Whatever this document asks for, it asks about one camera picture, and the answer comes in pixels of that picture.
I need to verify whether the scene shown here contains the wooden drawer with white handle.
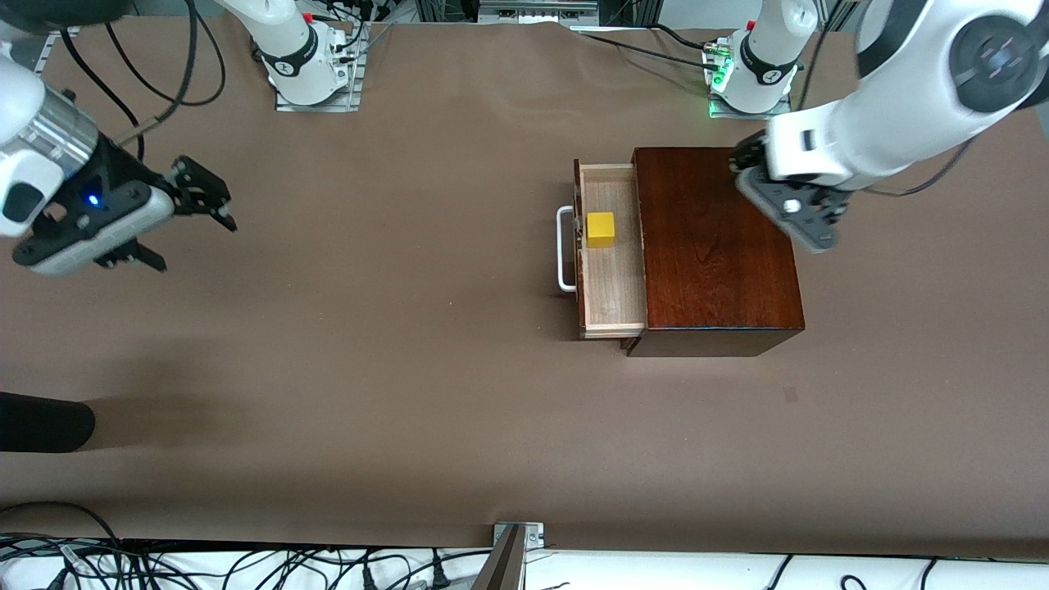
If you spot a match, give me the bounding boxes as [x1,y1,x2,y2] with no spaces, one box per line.
[556,159,648,340]

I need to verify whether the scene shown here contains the dark brown wooden cabinet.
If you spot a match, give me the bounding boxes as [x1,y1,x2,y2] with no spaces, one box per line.
[620,147,806,358]

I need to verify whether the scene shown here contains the black cylinder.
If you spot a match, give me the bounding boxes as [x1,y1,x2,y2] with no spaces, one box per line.
[0,392,96,453]

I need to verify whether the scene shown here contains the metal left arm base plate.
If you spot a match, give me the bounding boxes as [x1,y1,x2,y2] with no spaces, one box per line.
[709,41,794,121]

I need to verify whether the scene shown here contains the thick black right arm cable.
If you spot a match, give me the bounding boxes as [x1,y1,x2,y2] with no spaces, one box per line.
[115,0,202,148]

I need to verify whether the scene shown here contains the short black base cable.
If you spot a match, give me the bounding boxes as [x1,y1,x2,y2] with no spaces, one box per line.
[652,23,722,55]

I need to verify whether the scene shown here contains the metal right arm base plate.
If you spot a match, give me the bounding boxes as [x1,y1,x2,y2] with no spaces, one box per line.
[275,23,363,113]

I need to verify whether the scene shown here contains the long black base cable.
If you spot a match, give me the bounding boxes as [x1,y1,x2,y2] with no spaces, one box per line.
[574,29,722,70]

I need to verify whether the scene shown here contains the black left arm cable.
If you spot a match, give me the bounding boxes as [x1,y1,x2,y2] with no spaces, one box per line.
[865,139,978,198]

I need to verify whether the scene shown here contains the black looped floor cable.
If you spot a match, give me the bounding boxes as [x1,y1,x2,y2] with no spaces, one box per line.
[0,501,124,590]

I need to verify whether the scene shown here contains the aluminium corner bracket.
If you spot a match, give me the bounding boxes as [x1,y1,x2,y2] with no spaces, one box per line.
[493,521,545,549]

